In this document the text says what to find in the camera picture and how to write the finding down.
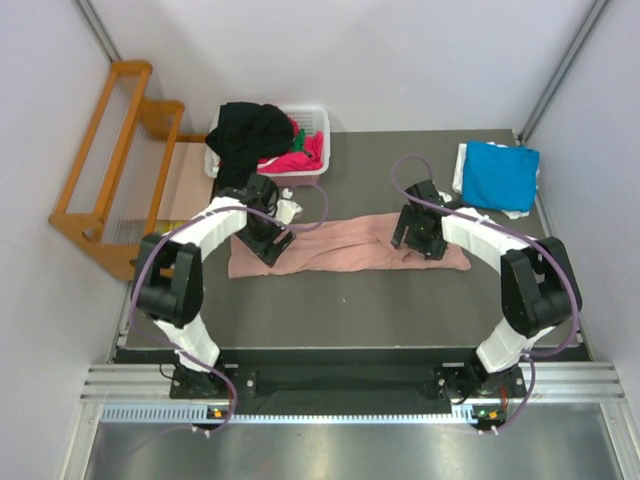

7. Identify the pink t shirt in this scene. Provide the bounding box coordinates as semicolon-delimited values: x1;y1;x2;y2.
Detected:
227;213;471;279

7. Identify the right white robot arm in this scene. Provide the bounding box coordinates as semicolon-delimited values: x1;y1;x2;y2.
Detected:
391;180;583;403

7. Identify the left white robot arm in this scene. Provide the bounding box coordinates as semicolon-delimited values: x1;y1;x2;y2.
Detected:
132;173;302;398

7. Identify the white folded t shirt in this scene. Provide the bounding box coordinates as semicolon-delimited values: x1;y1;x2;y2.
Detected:
451;141;542;220

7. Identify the blue folded t shirt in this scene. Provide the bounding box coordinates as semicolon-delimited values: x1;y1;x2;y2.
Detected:
460;140;541;212

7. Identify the magenta t shirt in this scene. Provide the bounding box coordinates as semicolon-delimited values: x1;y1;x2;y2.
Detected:
257;123;324;174

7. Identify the green t shirt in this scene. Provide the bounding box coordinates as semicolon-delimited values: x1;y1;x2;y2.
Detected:
290;128;306;152

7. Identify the black t shirt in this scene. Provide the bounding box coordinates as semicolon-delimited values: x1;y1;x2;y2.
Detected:
205;102;295;191

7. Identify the white plastic laundry basket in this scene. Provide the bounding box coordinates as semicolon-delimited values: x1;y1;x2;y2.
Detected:
204;102;325;189

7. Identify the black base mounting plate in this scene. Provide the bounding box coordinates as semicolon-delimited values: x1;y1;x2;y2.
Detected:
169;348;526;416

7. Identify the orange wooden rack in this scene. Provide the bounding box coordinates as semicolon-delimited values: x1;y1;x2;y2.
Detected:
49;60;205;282

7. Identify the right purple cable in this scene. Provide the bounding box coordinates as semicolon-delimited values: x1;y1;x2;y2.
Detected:
389;154;582;434

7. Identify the purple cable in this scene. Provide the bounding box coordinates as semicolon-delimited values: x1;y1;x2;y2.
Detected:
128;182;330;436
389;154;582;434

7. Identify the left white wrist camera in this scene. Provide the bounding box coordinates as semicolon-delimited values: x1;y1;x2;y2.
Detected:
275;188;303;225

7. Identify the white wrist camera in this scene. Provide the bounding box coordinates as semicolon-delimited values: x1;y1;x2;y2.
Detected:
275;188;303;225
438;191;453;206

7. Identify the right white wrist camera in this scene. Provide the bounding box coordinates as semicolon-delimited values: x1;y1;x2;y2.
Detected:
438;191;453;206

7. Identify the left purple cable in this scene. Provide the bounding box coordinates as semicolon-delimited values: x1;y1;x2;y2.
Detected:
128;182;330;436

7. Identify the grey slotted cable duct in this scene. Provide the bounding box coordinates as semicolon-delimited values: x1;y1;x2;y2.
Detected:
99;403;481;425

